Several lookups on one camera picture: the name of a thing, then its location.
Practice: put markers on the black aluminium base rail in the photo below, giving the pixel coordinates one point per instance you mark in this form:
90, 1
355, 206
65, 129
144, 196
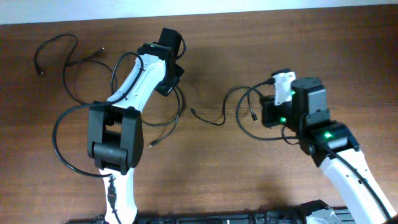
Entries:
316, 211

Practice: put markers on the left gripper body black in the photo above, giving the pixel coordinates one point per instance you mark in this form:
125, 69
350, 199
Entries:
169, 79

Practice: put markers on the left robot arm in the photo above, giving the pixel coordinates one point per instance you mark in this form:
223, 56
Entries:
115, 133

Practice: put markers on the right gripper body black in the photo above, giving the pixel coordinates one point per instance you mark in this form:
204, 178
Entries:
283, 113

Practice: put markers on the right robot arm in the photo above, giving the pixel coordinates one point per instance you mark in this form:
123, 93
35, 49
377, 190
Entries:
301, 105

